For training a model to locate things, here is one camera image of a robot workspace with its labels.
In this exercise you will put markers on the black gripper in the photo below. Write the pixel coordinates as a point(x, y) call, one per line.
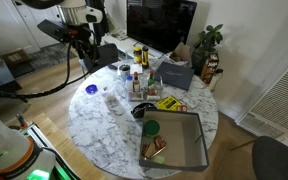
point(60, 31)

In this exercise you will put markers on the transparent plastic bucket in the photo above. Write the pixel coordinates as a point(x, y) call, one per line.
point(107, 91)

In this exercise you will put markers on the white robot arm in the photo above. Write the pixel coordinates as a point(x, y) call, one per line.
point(21, 158)

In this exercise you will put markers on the grey chair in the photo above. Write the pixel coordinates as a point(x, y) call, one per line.
point(106, 54)

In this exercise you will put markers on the black remote control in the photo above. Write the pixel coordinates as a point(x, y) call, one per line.
point(112, 67)

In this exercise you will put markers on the white tv stand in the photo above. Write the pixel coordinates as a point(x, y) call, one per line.
point(127, 46)

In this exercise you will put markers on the blue plastic lid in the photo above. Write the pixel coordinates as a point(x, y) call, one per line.
point(91, 89)

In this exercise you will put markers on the yellow-capped supplement bottle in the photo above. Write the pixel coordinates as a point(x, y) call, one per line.
point(137, 52)

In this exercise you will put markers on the cardboard box on floor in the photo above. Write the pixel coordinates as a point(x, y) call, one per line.
point(15, 57)

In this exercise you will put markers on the white paper napkin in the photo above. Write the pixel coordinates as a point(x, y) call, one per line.
point(136, 68)

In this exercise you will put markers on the white blue-capped bottle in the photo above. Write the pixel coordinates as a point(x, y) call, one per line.
point(129, 83)

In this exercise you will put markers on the hot sauce bottle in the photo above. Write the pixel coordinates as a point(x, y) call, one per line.
point(136, 83)

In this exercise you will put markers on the black computer monitor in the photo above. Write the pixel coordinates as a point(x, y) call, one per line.
point(160, 24)

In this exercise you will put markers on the green glass bottle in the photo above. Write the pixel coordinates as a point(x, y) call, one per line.
point(151, 80)

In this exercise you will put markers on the dark grey flat box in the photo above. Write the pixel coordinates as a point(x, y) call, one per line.
point(177, 76)

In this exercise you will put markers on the yellow black packet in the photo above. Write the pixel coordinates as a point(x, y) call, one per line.
point(169, 103)

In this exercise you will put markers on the green round lid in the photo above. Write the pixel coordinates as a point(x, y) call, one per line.
point(151, 128)

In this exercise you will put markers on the potted green plant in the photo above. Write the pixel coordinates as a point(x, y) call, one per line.
point(205, 46)

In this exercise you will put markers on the red snack packet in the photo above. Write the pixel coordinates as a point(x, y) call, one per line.
point(159, 142)

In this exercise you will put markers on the large grey open box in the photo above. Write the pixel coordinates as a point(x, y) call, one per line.
point(185, 148)

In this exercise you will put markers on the dark round chair seat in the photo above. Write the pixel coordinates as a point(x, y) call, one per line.
point(270, 159)

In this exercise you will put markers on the white wall vent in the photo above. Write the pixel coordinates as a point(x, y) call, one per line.
point(269, 115)

